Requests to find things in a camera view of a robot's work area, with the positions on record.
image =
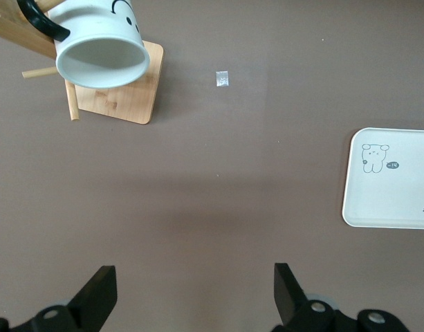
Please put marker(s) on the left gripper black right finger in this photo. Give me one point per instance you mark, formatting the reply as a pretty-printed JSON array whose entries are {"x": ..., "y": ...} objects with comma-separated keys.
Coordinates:
[{"x": 289, "y": 301}]

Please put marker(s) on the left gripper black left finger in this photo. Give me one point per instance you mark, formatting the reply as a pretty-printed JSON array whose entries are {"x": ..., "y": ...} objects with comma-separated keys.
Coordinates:
[{"x": 94, "y": 297}]

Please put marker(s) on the cream tray with bunny print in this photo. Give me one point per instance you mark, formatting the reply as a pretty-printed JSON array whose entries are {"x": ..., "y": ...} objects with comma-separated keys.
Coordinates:
[{"x": 391, "y": 193}]

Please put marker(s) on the wooden mug stand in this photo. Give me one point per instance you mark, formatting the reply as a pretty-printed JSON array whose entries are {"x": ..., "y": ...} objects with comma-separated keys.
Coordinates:
[{"x": 128, "y": 100}]

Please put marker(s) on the small clear tape piece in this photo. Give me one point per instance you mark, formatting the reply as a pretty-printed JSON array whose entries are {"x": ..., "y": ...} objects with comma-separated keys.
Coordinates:
[{"x": 222, "y": 79}]

